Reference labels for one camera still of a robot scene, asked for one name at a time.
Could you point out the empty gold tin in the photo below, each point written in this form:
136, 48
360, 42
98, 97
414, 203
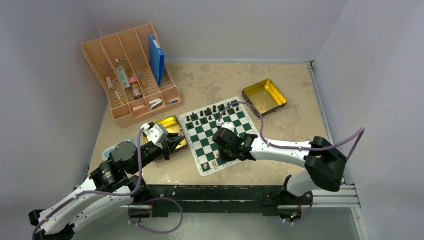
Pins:
265, 96

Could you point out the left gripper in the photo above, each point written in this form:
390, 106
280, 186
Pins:
167, 148

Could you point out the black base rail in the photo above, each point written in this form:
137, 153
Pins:
268, 200

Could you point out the pink desk organizer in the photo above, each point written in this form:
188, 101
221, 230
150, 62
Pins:
130, 49

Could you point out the blue folder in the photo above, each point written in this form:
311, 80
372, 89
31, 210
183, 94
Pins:
156, 59

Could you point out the pink cap bottle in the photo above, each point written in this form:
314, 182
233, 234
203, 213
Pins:
136, 90

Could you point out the grey green box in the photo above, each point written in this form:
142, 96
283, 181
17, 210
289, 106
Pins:
123, 76

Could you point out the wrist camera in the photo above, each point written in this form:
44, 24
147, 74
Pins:
226, 125
154, 133

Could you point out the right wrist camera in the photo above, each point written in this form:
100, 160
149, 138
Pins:
226, 125

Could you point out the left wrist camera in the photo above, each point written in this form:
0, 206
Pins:
154, 133

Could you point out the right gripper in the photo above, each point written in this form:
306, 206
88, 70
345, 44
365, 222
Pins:
223, 157

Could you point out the blue round card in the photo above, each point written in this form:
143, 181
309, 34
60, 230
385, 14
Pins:
106, 153

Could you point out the green white chess board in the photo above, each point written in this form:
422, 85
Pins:
199, 133

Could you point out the gold tin with pieces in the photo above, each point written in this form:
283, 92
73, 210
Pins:
173, 126

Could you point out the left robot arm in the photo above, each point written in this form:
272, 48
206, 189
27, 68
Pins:
115, 183

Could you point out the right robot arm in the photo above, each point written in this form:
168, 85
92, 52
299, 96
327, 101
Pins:
324, 165

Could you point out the pink eraser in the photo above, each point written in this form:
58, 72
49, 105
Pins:
109, 83

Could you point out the white stapler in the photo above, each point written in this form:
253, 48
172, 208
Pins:
156, 103

